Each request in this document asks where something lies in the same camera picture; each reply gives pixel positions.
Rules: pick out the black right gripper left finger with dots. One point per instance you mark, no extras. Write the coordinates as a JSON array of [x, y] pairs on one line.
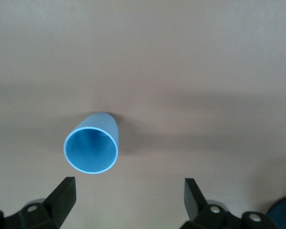
[[61, 200]]

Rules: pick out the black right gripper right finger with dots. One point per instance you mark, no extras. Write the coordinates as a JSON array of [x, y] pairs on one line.
[[195, 202]]

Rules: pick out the blue plastic cup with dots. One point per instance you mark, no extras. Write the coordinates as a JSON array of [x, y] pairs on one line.
[[91, 152]]

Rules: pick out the brown table cloth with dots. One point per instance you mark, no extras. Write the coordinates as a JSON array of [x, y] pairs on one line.
[[157, 59]]

